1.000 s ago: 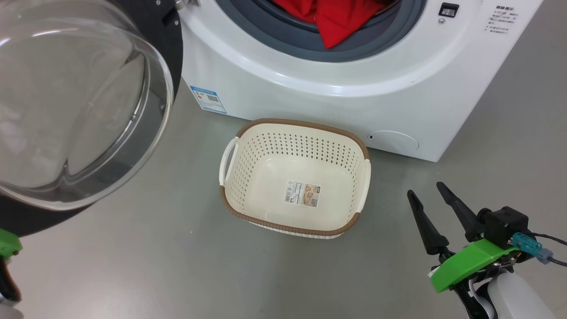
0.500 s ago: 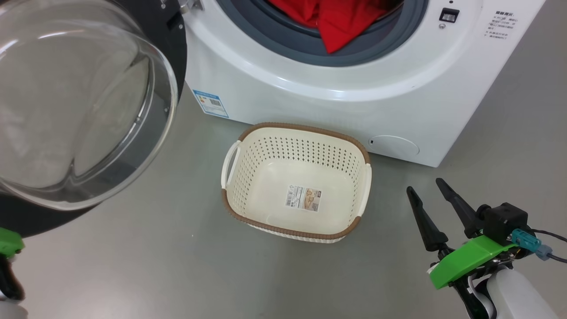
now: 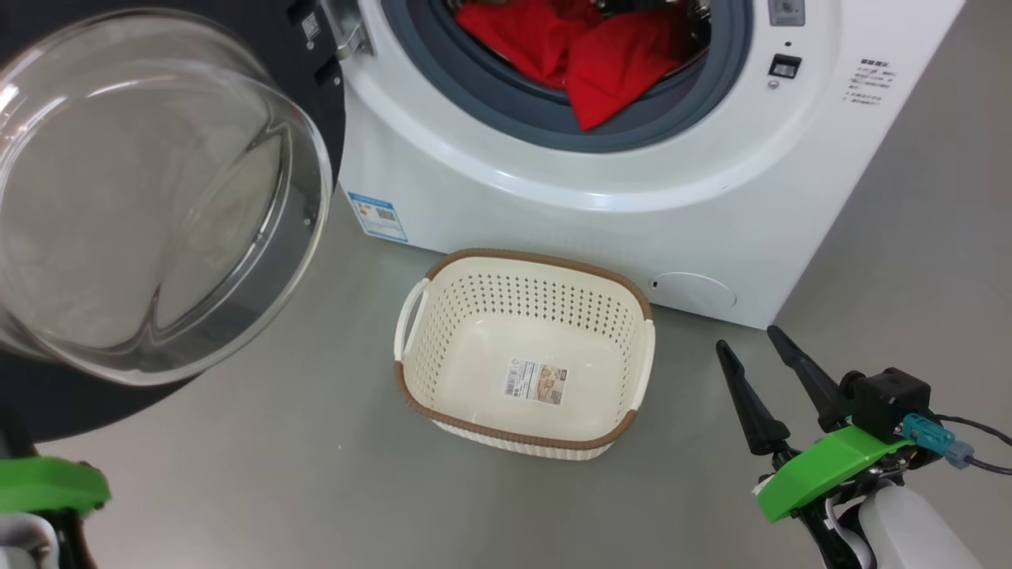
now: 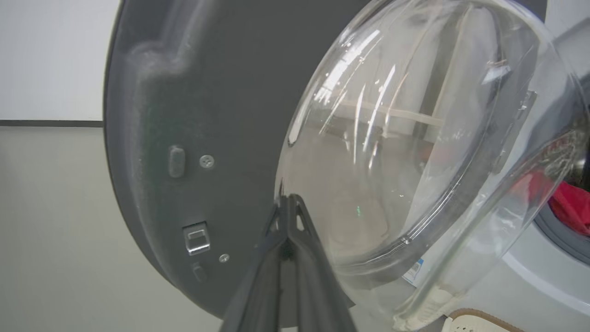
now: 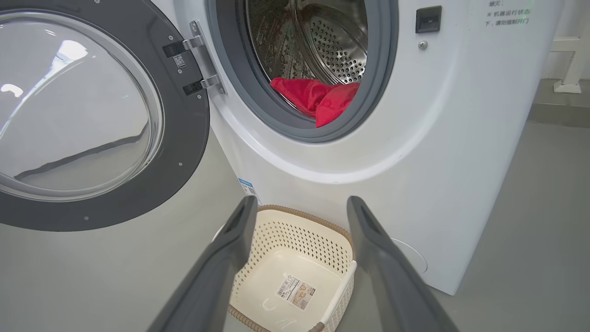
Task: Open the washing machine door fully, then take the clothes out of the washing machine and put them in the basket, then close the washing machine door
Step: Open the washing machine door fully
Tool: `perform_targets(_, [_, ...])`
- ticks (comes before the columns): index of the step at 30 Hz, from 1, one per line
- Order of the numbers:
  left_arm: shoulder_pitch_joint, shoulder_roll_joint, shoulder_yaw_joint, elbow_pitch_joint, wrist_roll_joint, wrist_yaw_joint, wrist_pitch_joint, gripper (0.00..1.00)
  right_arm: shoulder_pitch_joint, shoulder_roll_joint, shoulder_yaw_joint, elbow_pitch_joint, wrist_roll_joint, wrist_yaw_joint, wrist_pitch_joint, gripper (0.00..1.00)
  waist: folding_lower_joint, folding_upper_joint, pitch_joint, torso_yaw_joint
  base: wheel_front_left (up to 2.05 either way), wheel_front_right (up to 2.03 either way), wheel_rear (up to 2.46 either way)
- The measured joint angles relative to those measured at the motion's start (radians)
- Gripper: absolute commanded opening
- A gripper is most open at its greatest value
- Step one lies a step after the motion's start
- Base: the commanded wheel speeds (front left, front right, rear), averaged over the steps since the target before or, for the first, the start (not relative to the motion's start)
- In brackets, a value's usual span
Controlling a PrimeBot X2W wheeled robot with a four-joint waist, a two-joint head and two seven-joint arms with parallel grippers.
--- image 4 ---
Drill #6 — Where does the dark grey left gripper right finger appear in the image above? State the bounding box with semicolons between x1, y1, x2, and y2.
287;194;358;332

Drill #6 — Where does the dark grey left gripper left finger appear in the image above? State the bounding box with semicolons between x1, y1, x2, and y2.
220;196;290;332

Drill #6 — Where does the black round glass washer door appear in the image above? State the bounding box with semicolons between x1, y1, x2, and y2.
104;0;590;332

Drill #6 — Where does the red cloth garment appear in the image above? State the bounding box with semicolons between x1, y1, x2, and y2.
548;180;590;237

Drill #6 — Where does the metal door latch hook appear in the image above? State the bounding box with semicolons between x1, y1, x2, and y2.
183;222;212;256

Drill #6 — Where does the cream laundry basket brown rim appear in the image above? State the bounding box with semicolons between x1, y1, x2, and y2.
442;308;526;332

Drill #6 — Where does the white front-load washing machine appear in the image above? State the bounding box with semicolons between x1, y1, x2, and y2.
442;0;590;332

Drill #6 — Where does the blue energy label sticker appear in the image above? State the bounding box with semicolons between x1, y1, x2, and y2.
402;258;425;284

